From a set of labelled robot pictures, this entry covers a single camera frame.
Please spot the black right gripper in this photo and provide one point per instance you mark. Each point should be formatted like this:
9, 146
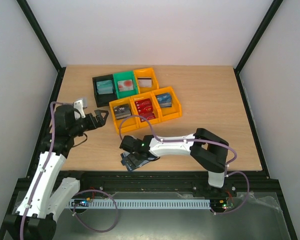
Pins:
129, 152

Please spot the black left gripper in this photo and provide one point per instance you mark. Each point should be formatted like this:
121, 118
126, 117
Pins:
94, 125

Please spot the blue card holder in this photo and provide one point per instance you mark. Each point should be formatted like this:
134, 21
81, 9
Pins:
146, 157

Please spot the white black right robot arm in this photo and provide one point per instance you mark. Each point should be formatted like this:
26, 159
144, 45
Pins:
206, 148

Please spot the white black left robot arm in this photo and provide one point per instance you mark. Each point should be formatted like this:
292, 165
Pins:
36, 216

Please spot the dark VIP card stack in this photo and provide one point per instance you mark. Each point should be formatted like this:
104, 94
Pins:
122, 111

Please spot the teal card stack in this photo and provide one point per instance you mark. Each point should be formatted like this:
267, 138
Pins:
104, 87

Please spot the yellow bin with dark cards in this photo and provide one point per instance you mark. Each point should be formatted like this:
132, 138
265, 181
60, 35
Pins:
126, 124

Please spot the red white card stack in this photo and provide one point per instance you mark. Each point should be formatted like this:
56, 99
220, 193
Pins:
125, 85

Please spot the red VIP card stack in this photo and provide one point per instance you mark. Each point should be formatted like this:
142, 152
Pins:
145, 108

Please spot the yellow bin with red cards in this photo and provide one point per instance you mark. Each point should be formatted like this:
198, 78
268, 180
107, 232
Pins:
151, 96

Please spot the white striped card stack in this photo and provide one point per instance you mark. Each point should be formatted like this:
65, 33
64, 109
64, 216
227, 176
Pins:
145, 82

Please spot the yellow bin with blue cards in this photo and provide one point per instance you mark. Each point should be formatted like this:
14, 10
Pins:
173, 112

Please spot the blue VIP card stack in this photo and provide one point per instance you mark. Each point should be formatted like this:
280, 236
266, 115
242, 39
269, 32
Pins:
164, 100

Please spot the black bin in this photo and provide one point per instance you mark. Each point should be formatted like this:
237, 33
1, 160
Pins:
103, 100

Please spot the green bin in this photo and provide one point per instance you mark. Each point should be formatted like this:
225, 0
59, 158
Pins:
124, 76

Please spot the yellow rear bin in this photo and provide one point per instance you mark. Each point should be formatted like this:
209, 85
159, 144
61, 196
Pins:
146, 72

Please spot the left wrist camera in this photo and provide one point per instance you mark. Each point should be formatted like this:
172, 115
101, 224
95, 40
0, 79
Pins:
80, 105

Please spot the black front frame rail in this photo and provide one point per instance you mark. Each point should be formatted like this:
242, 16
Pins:
195, 182

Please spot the white slotted cable duct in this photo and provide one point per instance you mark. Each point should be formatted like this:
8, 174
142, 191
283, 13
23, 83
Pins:
144, 204

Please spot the black left rear frame post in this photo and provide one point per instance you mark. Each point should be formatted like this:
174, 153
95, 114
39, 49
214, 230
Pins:
31, 18

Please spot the black frame post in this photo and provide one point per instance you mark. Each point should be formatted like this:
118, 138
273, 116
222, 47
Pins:
266, 20
31, 18

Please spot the black right rear frame post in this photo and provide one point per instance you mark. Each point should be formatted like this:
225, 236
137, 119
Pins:
266, 20

